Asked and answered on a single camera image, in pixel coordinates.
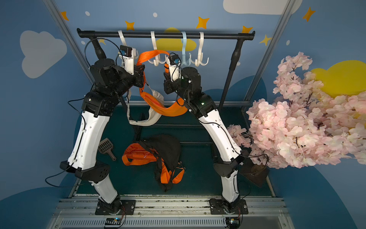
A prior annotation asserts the orange waist bag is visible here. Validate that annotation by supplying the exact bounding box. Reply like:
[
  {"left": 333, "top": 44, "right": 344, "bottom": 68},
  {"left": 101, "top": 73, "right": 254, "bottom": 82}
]
[{"left": 122, "top": 143, "right": 185, "bottom": 185}]

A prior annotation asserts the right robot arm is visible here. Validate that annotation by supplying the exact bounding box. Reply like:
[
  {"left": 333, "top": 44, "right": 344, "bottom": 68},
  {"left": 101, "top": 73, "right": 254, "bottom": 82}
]
[{"left": 164, "top": 65, "right": 251, "bottom": 213}]

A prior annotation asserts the white hook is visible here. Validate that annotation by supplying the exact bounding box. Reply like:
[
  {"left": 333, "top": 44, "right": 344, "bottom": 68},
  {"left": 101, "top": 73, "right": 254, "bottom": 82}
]
[
  {"left": 191, "top": 32, "right": 209, "bottom": 67},
  {"left": 118, "top": 30, "right": 139, "bottom": 60}
]

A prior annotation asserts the dark tree base plate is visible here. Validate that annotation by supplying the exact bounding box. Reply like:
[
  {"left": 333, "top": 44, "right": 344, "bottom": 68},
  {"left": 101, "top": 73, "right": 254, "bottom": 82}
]
[{"left": 239, "top": 159, "right": 269, "bottom": 188}]

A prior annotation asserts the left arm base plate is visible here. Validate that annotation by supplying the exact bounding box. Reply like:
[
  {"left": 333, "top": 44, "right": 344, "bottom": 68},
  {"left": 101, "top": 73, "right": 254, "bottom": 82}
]
[{"left": 95, "top": 199, "right": 136, "bottom": 216}]

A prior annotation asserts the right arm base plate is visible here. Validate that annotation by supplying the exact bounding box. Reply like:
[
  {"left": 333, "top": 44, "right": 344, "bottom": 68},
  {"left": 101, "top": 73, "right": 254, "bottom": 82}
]
[{"left": 209, "top": 198, "right": 248, "bottom": 215}]

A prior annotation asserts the pink cherry blossom tree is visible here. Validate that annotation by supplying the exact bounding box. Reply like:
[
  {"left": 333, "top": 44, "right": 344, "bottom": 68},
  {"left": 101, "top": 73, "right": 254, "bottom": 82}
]
[{"left": 228, "top": 52, "right": 366, "bottom": 169}]

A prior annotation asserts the black sling bag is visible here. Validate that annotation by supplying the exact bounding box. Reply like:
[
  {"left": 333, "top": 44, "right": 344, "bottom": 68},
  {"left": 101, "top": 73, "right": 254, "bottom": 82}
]
[{"left": 138, "top": 134, "right": 185, "bottom": 192}]

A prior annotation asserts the left controller board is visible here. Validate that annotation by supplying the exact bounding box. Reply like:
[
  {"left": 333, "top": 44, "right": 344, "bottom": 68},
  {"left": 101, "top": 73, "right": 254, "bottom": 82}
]
[{"left": 104, "top": 218, "right": 122, "bottom": 229}]

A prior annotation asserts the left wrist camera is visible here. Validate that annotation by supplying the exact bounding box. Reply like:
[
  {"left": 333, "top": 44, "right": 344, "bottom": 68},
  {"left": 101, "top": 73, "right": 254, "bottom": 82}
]
[{"left": 119, "top": 45, "right": 137, "bottom": 75}]

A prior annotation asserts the black clothes rack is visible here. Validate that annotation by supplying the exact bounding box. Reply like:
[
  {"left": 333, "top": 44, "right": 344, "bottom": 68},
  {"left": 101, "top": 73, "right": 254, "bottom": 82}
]
[{"left": 76, "top": 28, "right": 255, "bottom": 144}]

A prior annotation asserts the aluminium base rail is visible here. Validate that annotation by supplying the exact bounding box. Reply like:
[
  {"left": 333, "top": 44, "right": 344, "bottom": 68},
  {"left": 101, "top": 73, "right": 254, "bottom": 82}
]
[{"left": 47, "top": 195, "right": 294, "bottom": 229}]

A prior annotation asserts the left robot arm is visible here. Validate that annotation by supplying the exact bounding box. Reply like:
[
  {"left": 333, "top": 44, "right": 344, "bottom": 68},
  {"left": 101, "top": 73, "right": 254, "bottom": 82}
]
[{"left": 60, "top": 37, "right": 144, "bottom": 215}]

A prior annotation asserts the light blue hook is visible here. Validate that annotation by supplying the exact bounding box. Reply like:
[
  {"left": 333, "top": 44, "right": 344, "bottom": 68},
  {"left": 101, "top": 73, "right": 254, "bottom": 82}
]
[{"left": 181, "top": 31, "right": 191, "bottom": 66}]

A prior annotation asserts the orange sling bag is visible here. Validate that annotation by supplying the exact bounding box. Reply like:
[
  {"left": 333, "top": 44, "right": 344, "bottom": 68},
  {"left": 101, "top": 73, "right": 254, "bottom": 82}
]
[{"left": 136, "top": 50, "right": 188, "bottom": 117}]

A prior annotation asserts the white hook far left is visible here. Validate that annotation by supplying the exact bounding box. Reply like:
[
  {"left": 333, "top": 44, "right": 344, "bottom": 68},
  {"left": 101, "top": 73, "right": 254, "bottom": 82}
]
[{"left": 118, "top": 30, "right": 139, "bottom": 60}]

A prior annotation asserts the controller board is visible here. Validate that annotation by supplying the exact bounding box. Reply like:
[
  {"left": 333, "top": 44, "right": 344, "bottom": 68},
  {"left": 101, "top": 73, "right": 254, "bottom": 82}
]
[
  {"left": 225, "top": 218, "right": 241, "bottom": 229},
  {"left": 104, "top": 218, "right": 122, "bottom": 229}
]

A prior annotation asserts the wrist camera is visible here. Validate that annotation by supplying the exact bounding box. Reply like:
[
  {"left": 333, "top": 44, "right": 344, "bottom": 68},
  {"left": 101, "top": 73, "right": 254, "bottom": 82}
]
[
  {"left": 166, "top": 52, "right": 181, "bottom": 82},
  {"left": 119, "top": 45, "right": 137, "bottom": 75}
]

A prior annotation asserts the white hook far right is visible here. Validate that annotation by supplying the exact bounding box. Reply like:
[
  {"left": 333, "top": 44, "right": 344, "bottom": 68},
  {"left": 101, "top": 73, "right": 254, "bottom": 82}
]
[{"left": 191, "top": 32, "right": 209, "bottom": 67}]

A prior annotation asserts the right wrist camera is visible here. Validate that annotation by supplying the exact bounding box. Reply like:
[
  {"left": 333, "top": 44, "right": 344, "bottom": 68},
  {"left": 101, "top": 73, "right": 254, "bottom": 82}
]
[{"left": 166, "top": 52, "right": 181, "bottom": 82}]

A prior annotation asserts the right controller board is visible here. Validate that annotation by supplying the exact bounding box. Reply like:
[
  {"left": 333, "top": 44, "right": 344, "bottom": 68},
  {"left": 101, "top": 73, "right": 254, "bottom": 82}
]
[{"left": 225, "top": 218, "right": 241, "bottom": 229}]

